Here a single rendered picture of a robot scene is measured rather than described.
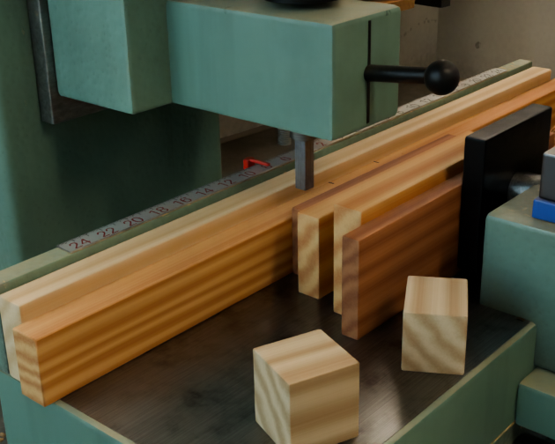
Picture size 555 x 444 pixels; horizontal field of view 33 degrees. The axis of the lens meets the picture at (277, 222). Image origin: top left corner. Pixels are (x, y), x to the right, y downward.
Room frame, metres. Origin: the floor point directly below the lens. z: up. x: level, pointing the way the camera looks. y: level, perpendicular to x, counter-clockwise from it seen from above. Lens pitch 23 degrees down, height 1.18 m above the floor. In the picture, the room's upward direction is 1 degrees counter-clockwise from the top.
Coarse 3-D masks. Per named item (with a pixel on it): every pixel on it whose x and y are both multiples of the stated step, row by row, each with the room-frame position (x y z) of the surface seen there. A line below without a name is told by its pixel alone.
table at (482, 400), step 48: (288, 288) 0.53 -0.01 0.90; (480, 288) 0.53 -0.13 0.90; (192, 336) 0.48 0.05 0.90; (240, 336) 0.48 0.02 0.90; (288, 336) 0.47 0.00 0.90; (336, 336) 0.47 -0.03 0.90; (384, 336) 0.47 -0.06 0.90; (480, 336) 0.47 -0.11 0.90; (528, 336) 0.47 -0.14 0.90; (0, 384) 0.44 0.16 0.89; (96, 384) 0.43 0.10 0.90; (144, 384) 0.43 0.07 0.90; (192, 384) 0.43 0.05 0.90; (240, 384) 0.43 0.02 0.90; (384, 384) 0.42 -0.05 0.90; (432, 384) 0.42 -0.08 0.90; (480, 384) 0.43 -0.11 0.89; (528, 384) 0.47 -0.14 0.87; (48, 432) 0.42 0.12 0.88; (96, 432) 0.39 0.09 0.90; (144, 432) 0.38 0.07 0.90; (192, 432) 0.38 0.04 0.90; (240, 432) 0.38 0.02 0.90; (384, 432) 0.38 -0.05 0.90; (432, 432) 0.40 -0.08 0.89; (480, 432) 0.44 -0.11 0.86
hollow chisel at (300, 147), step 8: (296, 144) 0.58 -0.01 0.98; (304, 144) 0.58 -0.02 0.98; (312, 144) 0.58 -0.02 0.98; (296, 152) 0.58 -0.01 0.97; (304, 152) 0.58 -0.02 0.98; (312, 152) 0.58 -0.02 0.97; (296, 160) 0.58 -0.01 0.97; (304, 160) 0.58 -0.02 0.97; (312, 160) 0.58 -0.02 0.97; (296, 168) 0.58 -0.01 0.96; (304, 168) 0.58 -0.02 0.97; (312, 168) 0.58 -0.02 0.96; (296, 176) 0.58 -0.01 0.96; (304, 176) 0.58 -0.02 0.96; (312, 176) 0.58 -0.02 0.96; (296, 184) 0.58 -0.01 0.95; (304, 184) 0.58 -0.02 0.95; (312, 184) 0.58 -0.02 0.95
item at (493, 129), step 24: (504, 120) 0.58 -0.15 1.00; (528, 120) 0.58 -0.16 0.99; (480, 144) 0.54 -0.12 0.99; (504, 144) 0.56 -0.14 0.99; (528, 144) 0.58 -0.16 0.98; (480, 168) 0.54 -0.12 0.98; (504, 168) 0.56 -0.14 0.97; (528, 168) 0.58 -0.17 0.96; (480, 192) 0.54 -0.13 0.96; (504, 192) 0.56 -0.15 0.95; (480, 216) 0.54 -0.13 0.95; (480, 240) 0.54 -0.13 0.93; (480, 264) 0.54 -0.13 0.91
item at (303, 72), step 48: (192, 0) 0.60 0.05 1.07; (240, 0) 0.60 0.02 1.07; (192, 48) 0.60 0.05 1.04; (240, 48) 0.57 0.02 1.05; (288, 48) 0.54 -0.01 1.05; (336, 48) 0.53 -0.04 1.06; (384, 48) 0.56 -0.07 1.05; (192, 96) 0.60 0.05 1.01; (240, 96) 0.57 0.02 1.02; (288, 96) 0.54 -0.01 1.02; (336, 96) 0.53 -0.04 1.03; (384, 96) 0.56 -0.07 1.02
